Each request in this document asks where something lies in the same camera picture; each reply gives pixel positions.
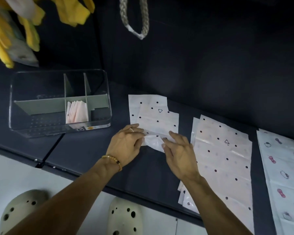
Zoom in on dark blue sofa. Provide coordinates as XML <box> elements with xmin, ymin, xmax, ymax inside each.
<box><xmin>0</xmin><ymin>0</ymin><xmax>294</xmax><ymax>235</ymax></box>

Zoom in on cream clog shoe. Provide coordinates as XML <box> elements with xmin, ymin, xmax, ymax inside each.
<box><xmin>107</xmin><ymin>197</ymin><xmax>144</xmax><ymax>235</ymax></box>
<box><xmin>0</xmin><ymin>189</ymin><xmax>49</xmax><ymax>235</ymax></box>

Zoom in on brown bead bracelet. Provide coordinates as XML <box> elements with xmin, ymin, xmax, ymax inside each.
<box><xmin>102</xmin><ymin>155</ymin><xmax>123</xmax><ymax>172</ymax></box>

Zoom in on person's left hand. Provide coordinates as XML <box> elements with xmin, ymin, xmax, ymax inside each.
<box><xmin>105</xmin><ymin>123</ymin><xmax>145</xmax><ymax>172</ymax></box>

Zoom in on grey plush toy yellow feet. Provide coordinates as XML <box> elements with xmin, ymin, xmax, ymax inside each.
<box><xmin>0</xmin><ymin>0</ymin><xmax>95</xmax><ymax>69</ymax></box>

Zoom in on person's right hand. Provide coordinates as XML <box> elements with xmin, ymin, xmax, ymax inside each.
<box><xmin>161</xmin><ymin>131</ymin><xmax>202</xmax><ymax>183</ymax></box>

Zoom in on stack of polka dot bags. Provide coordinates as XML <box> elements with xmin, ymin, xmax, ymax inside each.
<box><xmin>177</xmin><ymin>115</ymin><xmax>255</xmax><ymax>234</ymax></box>

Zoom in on cream right clog shoe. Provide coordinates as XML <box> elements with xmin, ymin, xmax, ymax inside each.
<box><xmin>107</xmin><ymin>197</ymin><xmax>144</xmax><ymax>235</ymax></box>

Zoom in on cream left clog shoe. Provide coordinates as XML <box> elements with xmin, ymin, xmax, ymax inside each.
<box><xmin>0</xmin><ymin>189</ymin><xmax>49</xmax><ymax>235</ymax></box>

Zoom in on person's right forearm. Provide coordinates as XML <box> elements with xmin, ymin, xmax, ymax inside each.
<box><xmin>185</xmin><ymin>176</ymin><xmax>254</xmax><ymax>235</ymax></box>

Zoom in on clear plastic organizer box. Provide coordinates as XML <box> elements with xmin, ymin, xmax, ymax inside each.
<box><xmin>8</xmin><ymin>69</ymin><xmax>112</xmax><ymax>139</ymax></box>

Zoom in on person's left forearm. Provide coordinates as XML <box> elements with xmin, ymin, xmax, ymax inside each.
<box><xmin>6</xmin><ymin>160</ymin><xmax>122</xmax><ymax>235</ymax></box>

